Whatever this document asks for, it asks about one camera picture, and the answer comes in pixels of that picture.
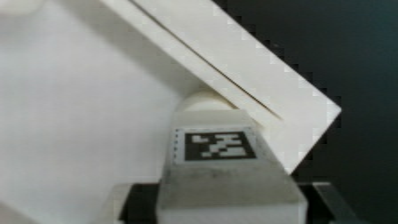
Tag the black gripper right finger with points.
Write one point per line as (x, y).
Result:
(329, 210)

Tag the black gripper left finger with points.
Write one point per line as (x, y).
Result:
(130, 203)

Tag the white table leg with tag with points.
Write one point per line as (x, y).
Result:
(224, 185)

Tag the white square tabletop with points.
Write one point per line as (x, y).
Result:
(105, 60)

